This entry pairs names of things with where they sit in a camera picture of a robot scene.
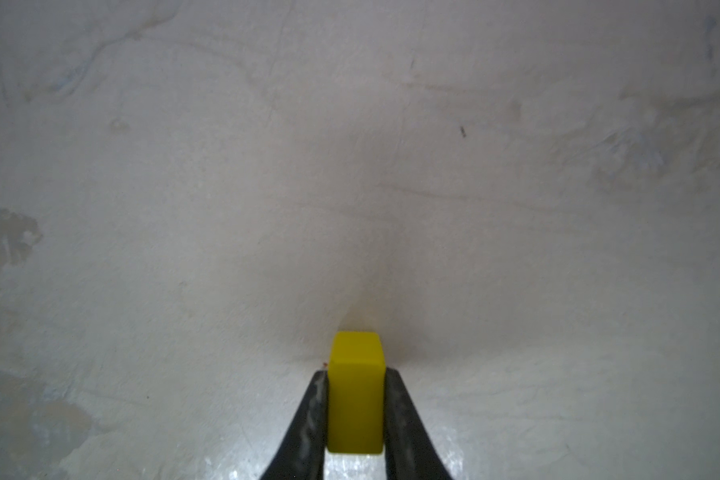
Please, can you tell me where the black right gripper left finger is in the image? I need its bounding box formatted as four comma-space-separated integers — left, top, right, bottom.
260, 370, 329, 480

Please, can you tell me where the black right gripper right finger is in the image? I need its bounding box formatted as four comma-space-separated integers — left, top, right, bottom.
383, 368, 452, 480

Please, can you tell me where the yellow block with red symbol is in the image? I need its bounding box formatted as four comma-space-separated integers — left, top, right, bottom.
327, 331, 386, 455

